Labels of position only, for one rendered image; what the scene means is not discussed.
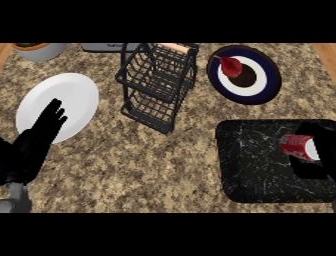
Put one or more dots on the red can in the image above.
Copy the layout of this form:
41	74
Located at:
298	149

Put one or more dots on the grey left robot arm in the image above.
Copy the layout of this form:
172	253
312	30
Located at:
8	199

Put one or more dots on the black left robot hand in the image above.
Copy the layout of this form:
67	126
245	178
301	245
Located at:
30	146

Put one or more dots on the black marble tray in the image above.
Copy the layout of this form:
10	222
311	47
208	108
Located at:
261	163

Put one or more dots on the navy and white plate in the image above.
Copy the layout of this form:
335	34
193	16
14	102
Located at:
264	86

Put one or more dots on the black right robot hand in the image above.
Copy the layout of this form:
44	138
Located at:
335	150

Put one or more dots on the grey appliance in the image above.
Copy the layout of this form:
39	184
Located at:
109	47

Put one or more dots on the grey plant pot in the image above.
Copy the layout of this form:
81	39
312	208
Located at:
39	50

